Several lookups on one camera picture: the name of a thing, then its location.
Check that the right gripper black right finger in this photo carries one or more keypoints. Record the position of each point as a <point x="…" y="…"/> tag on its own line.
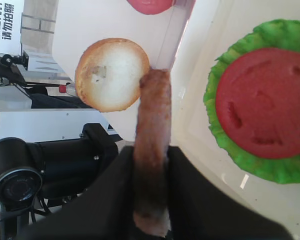
<point x="200" y="211"/>

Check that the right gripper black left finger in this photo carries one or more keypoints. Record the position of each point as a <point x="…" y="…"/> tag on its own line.
<point x="103" y="212"/>

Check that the brown meat patty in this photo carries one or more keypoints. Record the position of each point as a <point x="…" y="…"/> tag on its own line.
<point x="150" y="153"/>

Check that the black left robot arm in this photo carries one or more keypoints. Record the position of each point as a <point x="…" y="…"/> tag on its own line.
<point x="31" y="173"/>

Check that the upright bread slice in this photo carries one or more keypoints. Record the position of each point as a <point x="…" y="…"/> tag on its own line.
<point x="108" y="73"/>

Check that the green lettuce leaf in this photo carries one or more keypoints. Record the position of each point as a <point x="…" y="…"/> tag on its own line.
<point x="281" y="33"/>

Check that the upright red tomato slice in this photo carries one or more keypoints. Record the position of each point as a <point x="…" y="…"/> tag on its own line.
<point x="151" y="7"/>

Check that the red capped bottle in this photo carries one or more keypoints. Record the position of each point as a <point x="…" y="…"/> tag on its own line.
<point x="68" y="89"/>

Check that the clear acrylic food rack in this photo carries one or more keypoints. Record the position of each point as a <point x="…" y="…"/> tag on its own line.
<point x="178" y="20"/>

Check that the white plastic tray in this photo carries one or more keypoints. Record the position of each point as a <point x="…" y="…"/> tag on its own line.
<point x="213" y="27"/>

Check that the white sign chinese text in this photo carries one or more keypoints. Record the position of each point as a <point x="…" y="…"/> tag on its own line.
<point x="10" y="26"/>

